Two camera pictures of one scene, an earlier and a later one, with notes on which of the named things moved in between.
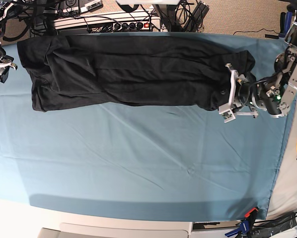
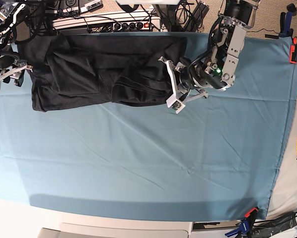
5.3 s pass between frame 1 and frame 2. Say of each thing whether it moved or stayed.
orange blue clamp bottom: stayed
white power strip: stayed
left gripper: moved
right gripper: moved
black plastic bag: stayed
